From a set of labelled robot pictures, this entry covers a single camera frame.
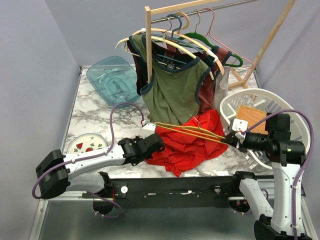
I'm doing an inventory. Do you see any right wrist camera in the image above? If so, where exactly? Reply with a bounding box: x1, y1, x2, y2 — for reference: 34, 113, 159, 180
228, 118, 249, 140

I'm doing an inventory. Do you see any blue plastic tub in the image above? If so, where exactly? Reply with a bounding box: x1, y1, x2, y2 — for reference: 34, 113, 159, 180
86, 56, 141, 107

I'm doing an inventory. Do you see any wooden clothes rack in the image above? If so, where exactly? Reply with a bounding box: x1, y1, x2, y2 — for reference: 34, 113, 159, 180
144, 0, 296, 89

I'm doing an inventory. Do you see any white translucent garment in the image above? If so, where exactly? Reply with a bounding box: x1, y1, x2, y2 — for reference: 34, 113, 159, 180
213, 66, 231, 110

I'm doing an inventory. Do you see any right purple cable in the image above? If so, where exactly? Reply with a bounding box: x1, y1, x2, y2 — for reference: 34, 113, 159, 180
239, 109, 315, 240

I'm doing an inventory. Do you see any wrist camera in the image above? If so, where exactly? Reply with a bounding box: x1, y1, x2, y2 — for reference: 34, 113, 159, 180
228, 118, 249, 140
139, 122, 156, 138

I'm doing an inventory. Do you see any cream wooden hanger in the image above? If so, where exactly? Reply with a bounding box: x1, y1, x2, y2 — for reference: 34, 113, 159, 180
132, 28, 224, 83

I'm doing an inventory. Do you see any blue plastic hanger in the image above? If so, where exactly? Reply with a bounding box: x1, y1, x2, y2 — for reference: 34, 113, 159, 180
145, 12, 206, 59

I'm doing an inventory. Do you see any pink wire hanger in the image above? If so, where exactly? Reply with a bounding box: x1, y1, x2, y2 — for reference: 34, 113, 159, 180
202, 7, 254, 70

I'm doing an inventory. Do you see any purple cable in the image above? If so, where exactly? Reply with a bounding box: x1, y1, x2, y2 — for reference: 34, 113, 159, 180
239, 109, 315, 240
32, 102, 146, 200

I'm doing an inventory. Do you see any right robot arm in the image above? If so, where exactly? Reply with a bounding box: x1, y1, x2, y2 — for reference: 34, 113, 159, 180
222, 110, 310, 240

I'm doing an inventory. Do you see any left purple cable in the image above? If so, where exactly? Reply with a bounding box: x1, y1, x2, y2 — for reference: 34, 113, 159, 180
32, 102, 146, 200

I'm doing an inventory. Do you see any green velvet hanger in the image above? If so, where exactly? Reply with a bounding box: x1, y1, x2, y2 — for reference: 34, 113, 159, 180
184, 32, 243, 68

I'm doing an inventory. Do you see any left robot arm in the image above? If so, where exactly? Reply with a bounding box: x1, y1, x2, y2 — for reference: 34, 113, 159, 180
32, 133, 165, 200

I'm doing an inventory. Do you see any green tank top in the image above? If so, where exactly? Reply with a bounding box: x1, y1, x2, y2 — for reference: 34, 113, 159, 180
127, 34, 210, 125

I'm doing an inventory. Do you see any watermelon pattern plate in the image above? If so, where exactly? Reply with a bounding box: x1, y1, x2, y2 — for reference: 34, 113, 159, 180
66, 133, 108, 154

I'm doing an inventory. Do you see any white laundry basket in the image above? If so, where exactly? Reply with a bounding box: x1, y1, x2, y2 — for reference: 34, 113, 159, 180
219, 88, 311, 173

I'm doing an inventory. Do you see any yellow hanger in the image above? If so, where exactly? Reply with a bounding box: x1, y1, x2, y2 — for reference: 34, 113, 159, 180
154, 111, 225, 145

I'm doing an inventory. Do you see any red tank top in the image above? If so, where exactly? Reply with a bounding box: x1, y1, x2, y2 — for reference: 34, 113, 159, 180
146, 109, 228, 177

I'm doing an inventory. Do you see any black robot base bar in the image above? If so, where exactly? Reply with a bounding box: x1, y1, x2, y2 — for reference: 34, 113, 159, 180
97, 171, 268, 209

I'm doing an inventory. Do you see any dark maroon tank top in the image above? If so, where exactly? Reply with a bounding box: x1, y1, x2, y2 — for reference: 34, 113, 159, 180
127, 41, 148, 95

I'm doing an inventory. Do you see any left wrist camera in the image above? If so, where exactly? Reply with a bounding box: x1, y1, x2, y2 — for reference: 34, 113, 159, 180
139, 122, 156, 138

